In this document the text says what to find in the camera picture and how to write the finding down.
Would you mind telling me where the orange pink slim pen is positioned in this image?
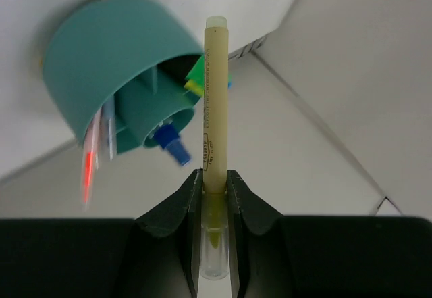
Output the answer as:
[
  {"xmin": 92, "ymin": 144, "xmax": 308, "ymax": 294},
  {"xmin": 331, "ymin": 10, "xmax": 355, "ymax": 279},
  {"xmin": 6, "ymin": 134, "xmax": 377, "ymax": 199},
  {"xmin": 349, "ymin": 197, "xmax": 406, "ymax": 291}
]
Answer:
[{"xmin": 81, "ymin": 108, "xmax": 101, "ymax": 209}]

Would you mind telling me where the yellow slim pen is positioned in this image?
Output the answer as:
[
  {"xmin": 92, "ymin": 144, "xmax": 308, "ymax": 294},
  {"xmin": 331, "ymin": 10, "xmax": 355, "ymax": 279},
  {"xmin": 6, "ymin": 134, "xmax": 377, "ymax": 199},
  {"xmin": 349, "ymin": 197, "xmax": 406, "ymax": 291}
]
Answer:
[{"xmin": 200, "ymin": 16, "xmax": 229, "ymax": 280}]

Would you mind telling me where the green cap black highlighter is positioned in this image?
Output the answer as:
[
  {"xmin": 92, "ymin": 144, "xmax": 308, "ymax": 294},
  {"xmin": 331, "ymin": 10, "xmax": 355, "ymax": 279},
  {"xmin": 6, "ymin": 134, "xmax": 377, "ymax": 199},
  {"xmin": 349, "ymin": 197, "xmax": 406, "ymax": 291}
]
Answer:
[{"xmin": 186, "ymin": 55, "xmax": 205, "ymax": 87}]

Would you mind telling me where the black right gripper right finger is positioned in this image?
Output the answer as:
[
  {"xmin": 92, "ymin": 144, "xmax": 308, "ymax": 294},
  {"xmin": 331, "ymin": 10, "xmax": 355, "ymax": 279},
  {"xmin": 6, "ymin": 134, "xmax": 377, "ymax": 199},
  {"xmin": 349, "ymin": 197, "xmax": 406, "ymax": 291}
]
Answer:
[{"xmin": 227, "ymin": 170, "xmax": 431, "ymax": 297}]

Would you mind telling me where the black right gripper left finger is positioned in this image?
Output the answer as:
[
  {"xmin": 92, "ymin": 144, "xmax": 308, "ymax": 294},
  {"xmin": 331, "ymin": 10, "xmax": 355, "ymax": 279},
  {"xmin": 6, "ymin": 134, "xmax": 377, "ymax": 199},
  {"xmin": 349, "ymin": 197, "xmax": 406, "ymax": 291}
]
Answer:
[{"xmin": 1, "ymin": 170, "xmax": 203, "ymax": 297}]

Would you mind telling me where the blue slim pen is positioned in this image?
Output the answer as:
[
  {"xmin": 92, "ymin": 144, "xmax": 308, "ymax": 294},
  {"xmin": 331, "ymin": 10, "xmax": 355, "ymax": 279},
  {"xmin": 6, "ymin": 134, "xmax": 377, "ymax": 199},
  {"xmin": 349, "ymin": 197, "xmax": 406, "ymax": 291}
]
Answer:
[{"xmin": 101, "ymin": 96, "xmax": 117, "ymax": 162}]

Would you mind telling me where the blue cap correction pen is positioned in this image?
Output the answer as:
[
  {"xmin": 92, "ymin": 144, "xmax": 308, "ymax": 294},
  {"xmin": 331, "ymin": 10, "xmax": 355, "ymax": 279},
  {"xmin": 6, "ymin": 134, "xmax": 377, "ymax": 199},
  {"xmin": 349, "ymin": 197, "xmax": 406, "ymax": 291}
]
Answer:
[{"xmin": 151, "ymin": 123, "xmax": 191, "ymax": 166}]

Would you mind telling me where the teal round pen holder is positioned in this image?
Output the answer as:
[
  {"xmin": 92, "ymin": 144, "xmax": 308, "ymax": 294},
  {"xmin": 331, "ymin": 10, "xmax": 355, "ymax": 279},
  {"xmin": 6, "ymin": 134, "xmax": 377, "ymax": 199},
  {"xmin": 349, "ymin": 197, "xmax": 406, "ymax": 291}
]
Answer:
[{"xmin": 43, "ymin": 0, "xmax": 203, "ymax": 153}]

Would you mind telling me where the yellow cap black highlighter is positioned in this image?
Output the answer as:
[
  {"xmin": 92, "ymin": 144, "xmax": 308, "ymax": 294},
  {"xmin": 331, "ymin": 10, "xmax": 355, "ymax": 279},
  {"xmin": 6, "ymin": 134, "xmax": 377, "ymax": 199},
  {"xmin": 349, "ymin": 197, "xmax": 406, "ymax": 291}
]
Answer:
[{"xmin": 184, "ymin": 79, "xmax": 205, "ymax": 97}]

